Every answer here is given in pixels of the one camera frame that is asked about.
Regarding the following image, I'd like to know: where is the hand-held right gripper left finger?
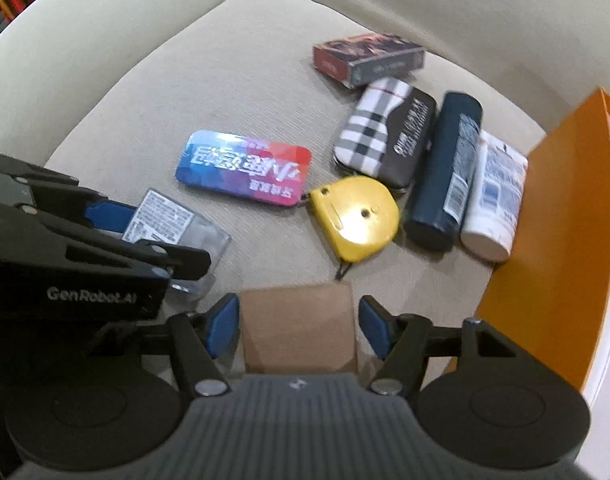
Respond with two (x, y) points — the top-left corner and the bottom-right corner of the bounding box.
(92, 292), (242, 398)

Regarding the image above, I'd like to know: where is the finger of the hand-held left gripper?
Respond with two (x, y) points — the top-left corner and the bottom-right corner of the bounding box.
(0, 150), (136, 235)
(15, 210), (212, 282)

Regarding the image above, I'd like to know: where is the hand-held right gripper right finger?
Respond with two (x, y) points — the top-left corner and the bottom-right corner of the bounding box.
(359, 295), (518, 395)

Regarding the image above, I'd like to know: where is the clear plastic labelled packet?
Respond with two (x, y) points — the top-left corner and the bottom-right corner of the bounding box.
(122, 189), (233, 301)

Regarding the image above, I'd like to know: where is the brown cardboard box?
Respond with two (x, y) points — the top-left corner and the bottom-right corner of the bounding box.
(240, 282), (360, 376)

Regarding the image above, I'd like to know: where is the white sachet blue logo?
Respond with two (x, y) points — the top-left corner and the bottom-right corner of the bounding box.
(460, 130), (529, 262)

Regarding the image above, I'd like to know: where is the orange box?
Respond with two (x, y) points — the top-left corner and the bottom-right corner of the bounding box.
(475, 87), (610, 466)

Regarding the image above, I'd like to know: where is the plaid and black case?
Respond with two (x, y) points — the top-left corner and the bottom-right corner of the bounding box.
(333, 78), (438, 192)

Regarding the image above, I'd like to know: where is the dark red card box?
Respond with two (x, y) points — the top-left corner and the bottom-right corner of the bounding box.
(312, 32), (426, 90)

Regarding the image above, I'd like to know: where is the yellow tape measure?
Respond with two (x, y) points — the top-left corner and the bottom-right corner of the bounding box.
(305, 176), (402, 281)

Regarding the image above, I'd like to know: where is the blue and red tin case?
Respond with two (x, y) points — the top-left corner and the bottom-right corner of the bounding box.
(175, 130), (313, 208)

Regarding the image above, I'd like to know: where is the beige sofa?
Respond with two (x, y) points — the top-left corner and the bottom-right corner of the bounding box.
(0, 0), (610, 391)

